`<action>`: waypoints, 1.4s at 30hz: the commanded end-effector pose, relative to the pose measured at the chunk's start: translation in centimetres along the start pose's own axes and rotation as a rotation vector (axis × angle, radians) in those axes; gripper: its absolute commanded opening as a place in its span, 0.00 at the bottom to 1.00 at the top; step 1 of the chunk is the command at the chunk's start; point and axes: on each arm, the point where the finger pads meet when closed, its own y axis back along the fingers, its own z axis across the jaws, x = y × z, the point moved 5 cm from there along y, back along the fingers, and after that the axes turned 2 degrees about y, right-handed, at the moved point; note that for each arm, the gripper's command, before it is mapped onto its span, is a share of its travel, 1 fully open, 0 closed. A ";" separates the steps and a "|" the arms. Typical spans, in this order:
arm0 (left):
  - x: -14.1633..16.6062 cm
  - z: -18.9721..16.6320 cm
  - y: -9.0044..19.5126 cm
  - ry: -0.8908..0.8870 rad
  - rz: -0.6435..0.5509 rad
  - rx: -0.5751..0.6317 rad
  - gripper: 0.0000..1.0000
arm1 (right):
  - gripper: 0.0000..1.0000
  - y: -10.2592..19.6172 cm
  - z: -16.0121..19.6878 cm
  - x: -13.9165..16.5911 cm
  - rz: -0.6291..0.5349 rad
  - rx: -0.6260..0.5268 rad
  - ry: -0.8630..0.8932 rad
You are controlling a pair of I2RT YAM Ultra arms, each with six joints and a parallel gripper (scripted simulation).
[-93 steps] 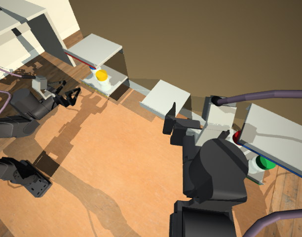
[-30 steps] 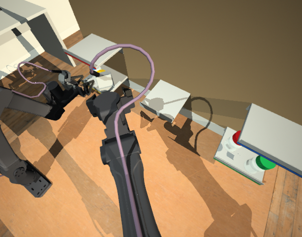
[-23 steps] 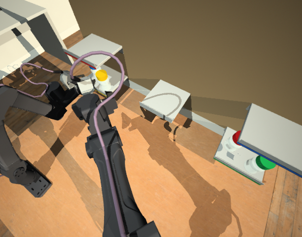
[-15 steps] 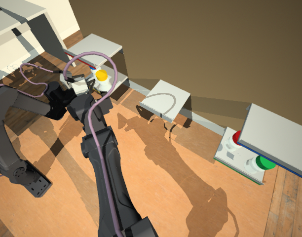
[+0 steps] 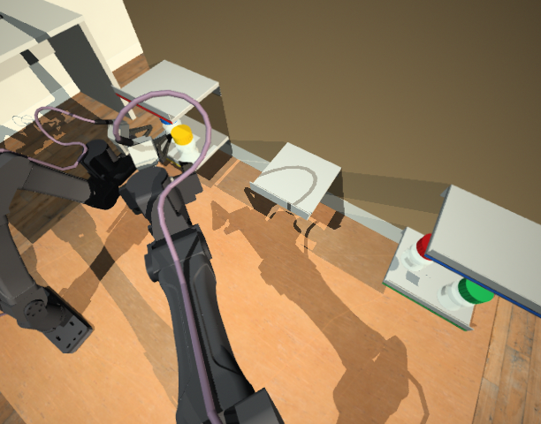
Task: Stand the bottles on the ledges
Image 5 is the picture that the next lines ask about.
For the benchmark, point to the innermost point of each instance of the white bottle with red cap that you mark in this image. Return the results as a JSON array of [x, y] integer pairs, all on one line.
[[413, 258]]

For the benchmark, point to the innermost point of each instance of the white bottle with green cap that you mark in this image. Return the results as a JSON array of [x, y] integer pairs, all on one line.
[[459, 294]]

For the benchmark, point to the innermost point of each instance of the white bottle with blue cap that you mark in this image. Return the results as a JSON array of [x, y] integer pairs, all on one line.
[[168, 127]]

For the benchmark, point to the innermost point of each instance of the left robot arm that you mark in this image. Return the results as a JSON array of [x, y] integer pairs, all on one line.
[[20, 296]]

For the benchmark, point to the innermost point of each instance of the clear bottle with yellow cap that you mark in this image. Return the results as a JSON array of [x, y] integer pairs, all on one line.
[[185, 143]]

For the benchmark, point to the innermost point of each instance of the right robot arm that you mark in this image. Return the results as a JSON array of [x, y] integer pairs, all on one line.
[[211, 383]]

